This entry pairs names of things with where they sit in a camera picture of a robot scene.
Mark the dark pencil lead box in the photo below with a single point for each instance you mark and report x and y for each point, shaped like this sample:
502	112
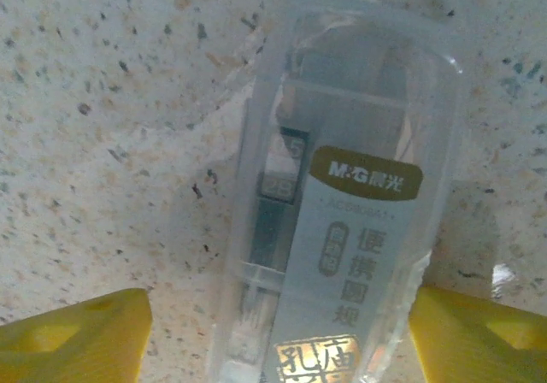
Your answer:
273	220

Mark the metal drawing compass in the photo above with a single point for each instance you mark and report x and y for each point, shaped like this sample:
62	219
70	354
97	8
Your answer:
354	101

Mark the translucent plastic compass case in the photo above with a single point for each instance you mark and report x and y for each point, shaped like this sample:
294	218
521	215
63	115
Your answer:
342	229

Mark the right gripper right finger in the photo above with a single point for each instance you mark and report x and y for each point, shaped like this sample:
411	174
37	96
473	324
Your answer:
470	349

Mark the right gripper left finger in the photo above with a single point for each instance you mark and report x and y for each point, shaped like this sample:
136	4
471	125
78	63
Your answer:
85	349

